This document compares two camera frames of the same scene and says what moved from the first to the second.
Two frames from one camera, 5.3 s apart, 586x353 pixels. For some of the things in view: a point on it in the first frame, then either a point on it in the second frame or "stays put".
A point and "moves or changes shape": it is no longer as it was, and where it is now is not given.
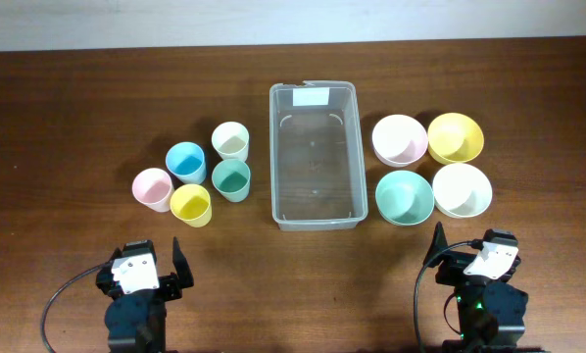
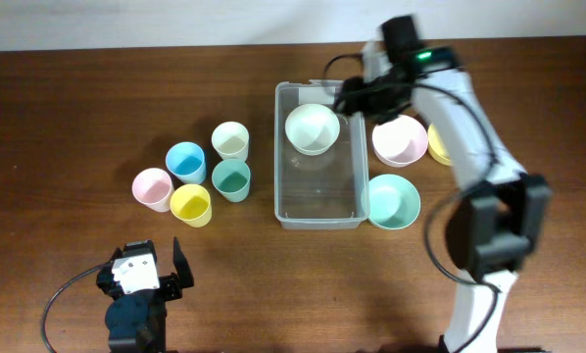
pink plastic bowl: (399, 140) stays put
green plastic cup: (231, 178) stays put
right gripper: (454, 267) -> (355, 91)
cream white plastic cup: (231, 140) stays put
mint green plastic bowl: (405, 198) moves or changes shape
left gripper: (185, 277) stays put
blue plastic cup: (186, 162) stays put
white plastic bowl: (462, 190) moves or changes shape
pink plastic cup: (154, 188) stays put
